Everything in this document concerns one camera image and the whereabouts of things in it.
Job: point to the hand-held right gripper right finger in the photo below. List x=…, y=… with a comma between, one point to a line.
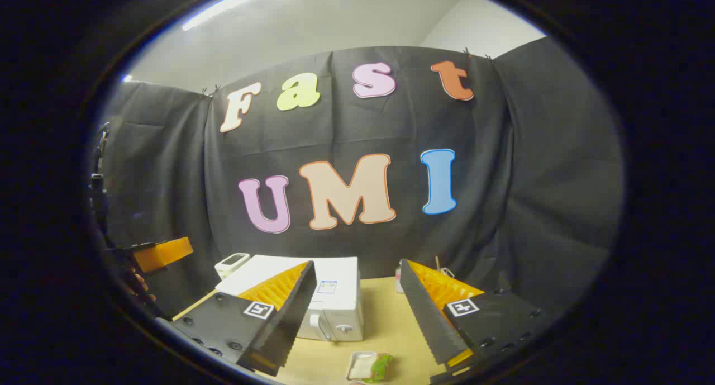
x=427, y=318

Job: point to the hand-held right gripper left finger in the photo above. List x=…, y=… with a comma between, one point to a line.
x=293, y=318

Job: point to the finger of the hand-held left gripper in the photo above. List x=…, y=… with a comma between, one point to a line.
x=165, y=253

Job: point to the white microwave oven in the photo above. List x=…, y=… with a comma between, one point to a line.
x=343, y=273

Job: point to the sandwich with green lettuce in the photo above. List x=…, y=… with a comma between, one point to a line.
x=370, y=366

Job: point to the small white plastic bottle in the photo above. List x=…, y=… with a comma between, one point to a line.
x=398, y=281

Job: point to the clear glass container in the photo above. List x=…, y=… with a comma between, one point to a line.
x=447, y=272

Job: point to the small white kitchen scale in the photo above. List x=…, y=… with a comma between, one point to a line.
x=232, y=262

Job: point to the white rectangular tray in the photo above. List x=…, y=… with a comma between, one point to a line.
x=350, y=369

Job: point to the black backdrop cloth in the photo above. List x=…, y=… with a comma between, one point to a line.
x=503, y=178

